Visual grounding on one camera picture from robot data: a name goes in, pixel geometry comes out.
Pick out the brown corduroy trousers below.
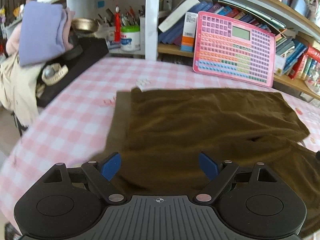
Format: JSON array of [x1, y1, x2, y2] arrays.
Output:
[[101, 88, 319, 237]]

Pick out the pink checked desk mat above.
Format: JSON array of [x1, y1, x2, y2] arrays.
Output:
[[0, 56, 320, 230]]

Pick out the beige coat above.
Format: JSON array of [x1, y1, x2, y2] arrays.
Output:
[[1, 53, 44, 126]]

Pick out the black tray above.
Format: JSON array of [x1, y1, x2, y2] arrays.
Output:
[[37, 37, 108, 108]]

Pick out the pink learning keyboard toy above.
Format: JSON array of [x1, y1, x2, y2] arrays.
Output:
[[193, 11, 276, 87]]

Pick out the red thick dictionary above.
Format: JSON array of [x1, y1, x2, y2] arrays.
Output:
[[289, 46, 319, 80]]

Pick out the wooden lower shelf board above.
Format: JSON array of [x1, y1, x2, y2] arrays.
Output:
[[157, 42, 320, 100]]

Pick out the white orange book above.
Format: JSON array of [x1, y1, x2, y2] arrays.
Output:
[[181, 12, 198, 52]]

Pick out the white plastic jar green lid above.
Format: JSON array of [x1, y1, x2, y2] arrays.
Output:
[[120, 25, 140, 51]]

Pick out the brass bowl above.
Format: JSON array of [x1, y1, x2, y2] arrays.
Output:
[[71, 18, 99, 33]]

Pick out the red tassel charm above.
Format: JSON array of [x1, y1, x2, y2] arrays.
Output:
[[114, 5, 121, 43]]

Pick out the lilac folded cloth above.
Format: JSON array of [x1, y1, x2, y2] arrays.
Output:
[[18, 1, 67, 67]]

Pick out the white shelf post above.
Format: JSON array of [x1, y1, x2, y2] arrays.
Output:
[[145, 0, 159, 61]]

